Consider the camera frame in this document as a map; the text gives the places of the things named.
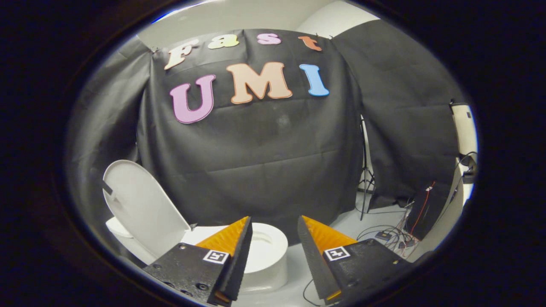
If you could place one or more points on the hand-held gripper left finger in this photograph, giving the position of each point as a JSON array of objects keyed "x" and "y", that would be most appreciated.
[{"x": 241, "y": 256}]

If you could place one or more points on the white toilet lid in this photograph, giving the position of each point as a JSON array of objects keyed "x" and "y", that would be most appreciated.
[{"x": 140, "y": 204}]

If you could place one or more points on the black backdrop cloth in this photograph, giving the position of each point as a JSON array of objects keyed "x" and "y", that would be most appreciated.
[{"x": 256, "y": 149}]

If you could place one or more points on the white ceramic toilet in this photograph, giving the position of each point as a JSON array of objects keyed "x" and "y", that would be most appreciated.
[{"x": 268, "y": 258}]

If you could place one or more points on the black tripod stand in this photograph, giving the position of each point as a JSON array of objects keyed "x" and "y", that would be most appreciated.
[{"x": 365, "y": 170}]

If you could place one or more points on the small black device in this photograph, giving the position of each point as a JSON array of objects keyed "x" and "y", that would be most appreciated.
[{"x": 469, "y": 176}]

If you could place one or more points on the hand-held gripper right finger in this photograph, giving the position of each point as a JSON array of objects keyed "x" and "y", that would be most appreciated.
[{"x": 311, "y": 260}]

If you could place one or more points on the small black adapter box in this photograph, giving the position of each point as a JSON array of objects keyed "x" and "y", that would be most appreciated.
[{"x": 383, "y": 235}]

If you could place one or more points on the plain black hanging cloth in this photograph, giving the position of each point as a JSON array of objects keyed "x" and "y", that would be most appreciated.
[
  {"x": 106, "y": 128},
  {"x": 405, "y": 106}
]

